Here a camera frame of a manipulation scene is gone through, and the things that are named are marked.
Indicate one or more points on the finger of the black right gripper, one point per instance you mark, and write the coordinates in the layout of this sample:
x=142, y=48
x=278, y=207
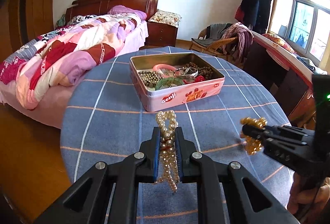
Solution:
x=252, y=132

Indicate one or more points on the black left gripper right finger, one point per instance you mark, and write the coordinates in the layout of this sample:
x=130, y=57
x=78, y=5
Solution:
x=226, y=192

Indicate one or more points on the hanging dark coats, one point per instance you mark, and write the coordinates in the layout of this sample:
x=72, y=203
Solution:
x=254, y=14

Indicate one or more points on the clothes on chair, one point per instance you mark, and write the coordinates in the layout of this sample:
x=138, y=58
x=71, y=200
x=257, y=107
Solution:
x=228, y=30

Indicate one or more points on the wooden wardrobe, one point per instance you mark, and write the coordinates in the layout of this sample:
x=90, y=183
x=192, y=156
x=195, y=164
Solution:
x=22, y=21

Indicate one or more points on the pink bangle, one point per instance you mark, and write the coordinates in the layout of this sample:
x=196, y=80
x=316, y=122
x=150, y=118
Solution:
x=165, y=70

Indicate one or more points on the wicker chair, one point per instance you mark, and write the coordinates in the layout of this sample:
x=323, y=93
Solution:
x=216, y=47

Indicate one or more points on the blue plaid tablecloth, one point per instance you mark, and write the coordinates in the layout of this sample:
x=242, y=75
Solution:
x=105, y=121

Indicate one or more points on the pink patchwork quilt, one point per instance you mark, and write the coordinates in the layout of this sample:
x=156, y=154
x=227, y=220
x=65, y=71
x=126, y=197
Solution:
x=64, y=58

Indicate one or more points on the wooden nightstand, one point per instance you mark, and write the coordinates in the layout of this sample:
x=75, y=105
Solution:
x=161, y=35

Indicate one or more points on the dark wooden desk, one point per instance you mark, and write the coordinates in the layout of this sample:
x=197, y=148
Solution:
x=286, y=77

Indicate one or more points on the wooden bed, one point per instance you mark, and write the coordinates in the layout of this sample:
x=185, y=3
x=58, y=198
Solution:
x=50, y=110

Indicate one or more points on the silver bangle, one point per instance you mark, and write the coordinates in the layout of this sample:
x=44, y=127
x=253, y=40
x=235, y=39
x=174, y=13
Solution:
x=186, y=73

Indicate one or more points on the person's right hand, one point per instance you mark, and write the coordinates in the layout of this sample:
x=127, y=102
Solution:
x=318, y=197

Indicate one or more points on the floral cushion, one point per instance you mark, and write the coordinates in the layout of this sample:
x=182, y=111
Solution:
x=165, y=17

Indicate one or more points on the pink metal tin box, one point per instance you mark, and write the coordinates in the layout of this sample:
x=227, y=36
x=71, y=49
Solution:
x=208, y=83

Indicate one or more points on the window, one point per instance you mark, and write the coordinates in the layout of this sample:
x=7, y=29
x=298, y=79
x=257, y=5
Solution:
x=303, y=24

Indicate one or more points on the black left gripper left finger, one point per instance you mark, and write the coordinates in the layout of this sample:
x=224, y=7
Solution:
x=107, y=192

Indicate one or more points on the purple pillow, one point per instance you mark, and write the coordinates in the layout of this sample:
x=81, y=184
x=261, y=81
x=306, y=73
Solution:
x=120, y=9

